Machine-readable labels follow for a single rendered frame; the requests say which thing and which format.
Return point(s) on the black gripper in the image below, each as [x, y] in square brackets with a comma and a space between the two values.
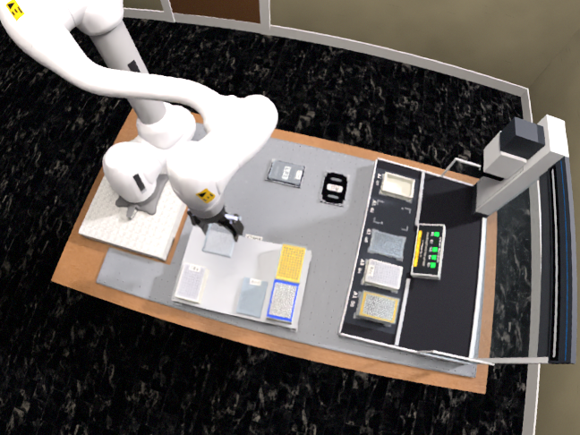
[222, 219]

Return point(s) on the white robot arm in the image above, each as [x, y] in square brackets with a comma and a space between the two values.
[237, 128]

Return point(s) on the black flat nest plate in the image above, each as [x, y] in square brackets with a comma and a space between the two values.
[334, 188]

